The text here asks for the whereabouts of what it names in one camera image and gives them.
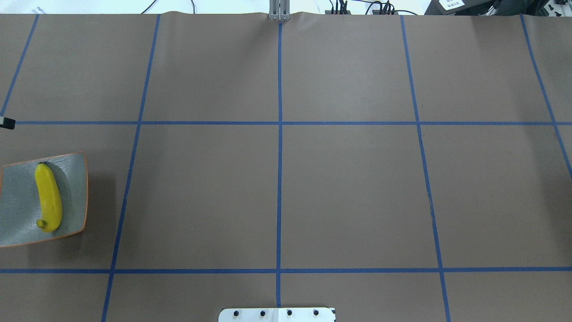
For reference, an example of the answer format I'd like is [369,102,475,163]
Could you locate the yellow banana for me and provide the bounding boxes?
[34,162,63,233]

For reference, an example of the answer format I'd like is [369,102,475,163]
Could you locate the grey square plate orange rim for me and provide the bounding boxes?
[0,152,88,247]

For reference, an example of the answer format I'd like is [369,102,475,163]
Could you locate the brown paper table cover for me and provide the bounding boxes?
[1,13,571,322]

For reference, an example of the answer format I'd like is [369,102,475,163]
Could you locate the aluminium frame post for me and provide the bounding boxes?
[269,0,290,22]

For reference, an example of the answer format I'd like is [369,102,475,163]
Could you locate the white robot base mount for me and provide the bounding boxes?
[218,307,336,322]

